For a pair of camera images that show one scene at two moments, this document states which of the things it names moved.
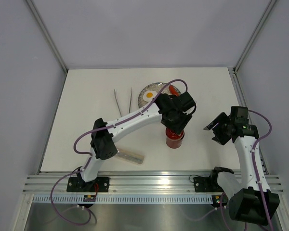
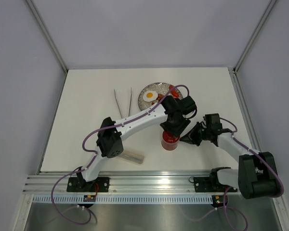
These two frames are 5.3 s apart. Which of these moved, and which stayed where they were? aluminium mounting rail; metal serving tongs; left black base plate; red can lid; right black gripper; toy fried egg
Moved: right black gripper; red can lid
Stayed: aluminium mounting rail; left black base plate; toy fried egg; metal serving tongs
